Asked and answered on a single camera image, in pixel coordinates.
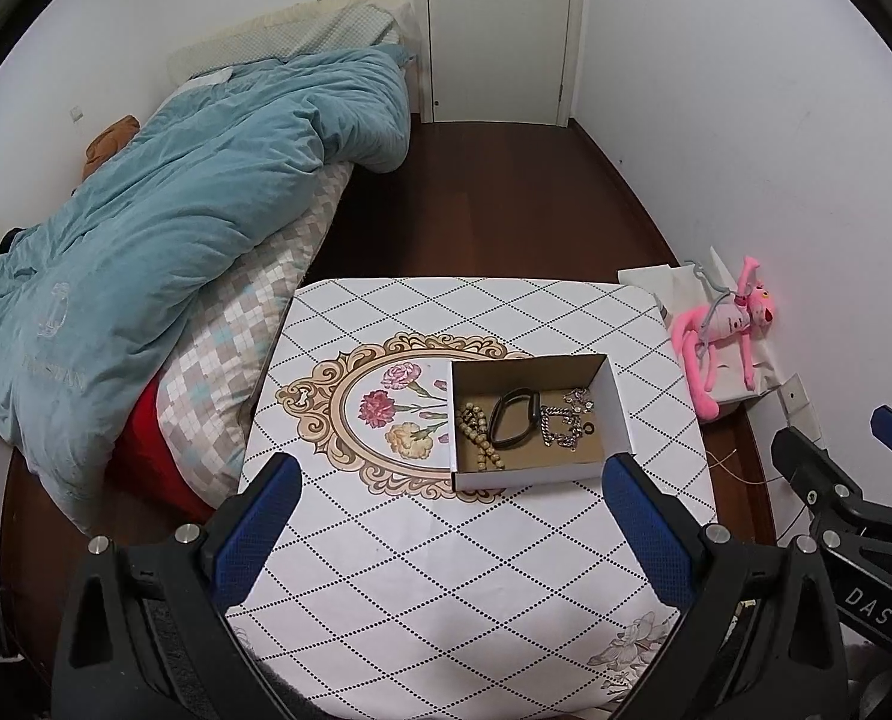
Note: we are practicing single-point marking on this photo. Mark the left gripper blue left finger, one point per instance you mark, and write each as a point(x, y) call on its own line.
point(245, 529)

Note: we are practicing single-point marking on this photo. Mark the brown plush toy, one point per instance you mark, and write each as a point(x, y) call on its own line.
point(108, 143)

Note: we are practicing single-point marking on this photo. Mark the white power strip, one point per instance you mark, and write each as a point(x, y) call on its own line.
point(798, 410)

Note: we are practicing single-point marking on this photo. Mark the teal blue duvet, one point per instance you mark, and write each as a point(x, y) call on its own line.
point(94, 299)

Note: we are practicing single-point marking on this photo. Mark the checkered pattern mattress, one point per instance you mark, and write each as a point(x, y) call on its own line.
point(212, 379)

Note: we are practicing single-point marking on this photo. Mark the pink panther plush toy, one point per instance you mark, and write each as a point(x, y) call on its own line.
point(734, 316)

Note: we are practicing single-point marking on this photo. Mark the white door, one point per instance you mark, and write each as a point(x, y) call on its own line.
point(498, 61)

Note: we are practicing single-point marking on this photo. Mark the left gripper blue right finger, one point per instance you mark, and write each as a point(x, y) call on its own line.
point(661, 533)

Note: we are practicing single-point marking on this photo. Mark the white diamond pattern tablecloth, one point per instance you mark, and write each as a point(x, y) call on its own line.
point(388, 595)

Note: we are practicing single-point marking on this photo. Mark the cream pillow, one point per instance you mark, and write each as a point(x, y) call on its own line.
point(301, 29)

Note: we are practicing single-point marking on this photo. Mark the white cardboard box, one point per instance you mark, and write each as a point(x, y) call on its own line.
point(520, 422)

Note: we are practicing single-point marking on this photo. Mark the red bed sheet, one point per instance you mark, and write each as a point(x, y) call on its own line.
point(141, 463)

